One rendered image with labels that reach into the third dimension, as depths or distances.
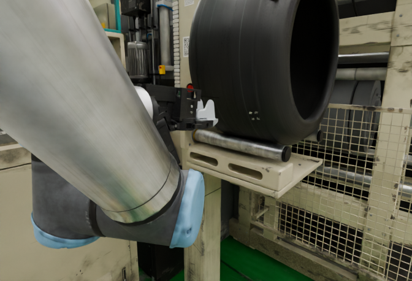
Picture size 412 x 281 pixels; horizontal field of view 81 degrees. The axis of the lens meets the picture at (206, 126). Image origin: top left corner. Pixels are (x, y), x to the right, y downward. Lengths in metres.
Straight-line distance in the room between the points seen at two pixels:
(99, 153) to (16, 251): 0.88
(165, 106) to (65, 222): 0.24
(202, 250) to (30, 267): 0.62
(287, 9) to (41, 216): 0.58
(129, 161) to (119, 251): 1.04
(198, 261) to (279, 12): 1.03
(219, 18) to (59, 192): 0.50
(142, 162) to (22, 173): 0.76
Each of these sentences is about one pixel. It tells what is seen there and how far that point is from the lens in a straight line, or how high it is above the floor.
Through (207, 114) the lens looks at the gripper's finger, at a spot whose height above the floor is 1.03.
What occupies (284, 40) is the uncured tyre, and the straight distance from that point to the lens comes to 0.60.
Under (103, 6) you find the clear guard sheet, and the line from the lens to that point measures 1.05.
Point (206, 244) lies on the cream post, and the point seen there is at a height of 0.39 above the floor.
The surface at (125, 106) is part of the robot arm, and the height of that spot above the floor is 1.09.
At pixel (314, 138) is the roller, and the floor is 0.89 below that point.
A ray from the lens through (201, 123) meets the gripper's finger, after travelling 0.48.
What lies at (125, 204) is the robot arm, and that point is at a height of 1.00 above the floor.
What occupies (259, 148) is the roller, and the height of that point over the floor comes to 0.91.
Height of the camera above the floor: 1.11
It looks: 11 degrees down
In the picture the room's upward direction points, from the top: straight up
